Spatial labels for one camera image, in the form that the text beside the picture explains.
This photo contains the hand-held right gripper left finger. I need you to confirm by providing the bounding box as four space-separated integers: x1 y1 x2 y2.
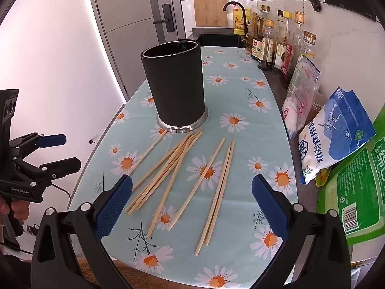
31 175 133 289

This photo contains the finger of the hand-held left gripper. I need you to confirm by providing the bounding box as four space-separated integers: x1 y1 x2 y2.
8 132 67 157
15 157 82 185

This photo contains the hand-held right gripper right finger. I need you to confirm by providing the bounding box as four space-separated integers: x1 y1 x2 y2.
251 174 352 289

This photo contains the pile of wooden chopsticks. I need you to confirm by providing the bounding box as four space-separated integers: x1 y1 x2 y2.
125 128 236 256

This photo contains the black cylindrical utensil holder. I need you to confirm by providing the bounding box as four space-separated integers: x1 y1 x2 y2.
141 39 209 134

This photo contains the person's left hand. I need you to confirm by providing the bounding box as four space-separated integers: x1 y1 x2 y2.
0 195 31 228

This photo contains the yellow packet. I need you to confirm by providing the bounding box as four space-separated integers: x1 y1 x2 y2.
315 169 331 186

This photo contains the daisy print tablecloth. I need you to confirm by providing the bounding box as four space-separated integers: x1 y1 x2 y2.
68 46 299 289

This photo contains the green plastic bag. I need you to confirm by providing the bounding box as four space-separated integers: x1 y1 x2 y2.
316 105 385 246

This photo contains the white sugar bag red print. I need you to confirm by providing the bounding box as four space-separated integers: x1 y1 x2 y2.
282 57 321 139

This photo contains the blue and white salt bag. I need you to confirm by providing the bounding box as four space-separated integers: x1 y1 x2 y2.
298 87 377 185

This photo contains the brown translucent container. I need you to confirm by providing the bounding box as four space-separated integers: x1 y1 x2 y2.
311 92 328 121

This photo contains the grey door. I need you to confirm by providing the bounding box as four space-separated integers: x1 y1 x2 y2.
90 0 187 103

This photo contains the row of condiment bottles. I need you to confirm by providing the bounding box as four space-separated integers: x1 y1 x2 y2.
245 4 318 89

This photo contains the dark kitchen sink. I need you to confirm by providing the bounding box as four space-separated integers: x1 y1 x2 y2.
192 27 249 48

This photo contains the yellow dish soap bottle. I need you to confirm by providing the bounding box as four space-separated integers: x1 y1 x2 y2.
232 4 245 35

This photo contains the wooden cutting board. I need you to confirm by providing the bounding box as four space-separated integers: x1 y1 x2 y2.
192 0 228 27

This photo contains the black curved faucet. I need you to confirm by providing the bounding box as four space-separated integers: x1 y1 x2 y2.
223 1 249 37

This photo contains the black cable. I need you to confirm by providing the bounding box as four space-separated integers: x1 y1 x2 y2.
50 182 73 202

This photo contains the black door handle lock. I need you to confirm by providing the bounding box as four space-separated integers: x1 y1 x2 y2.
153 4 175 33

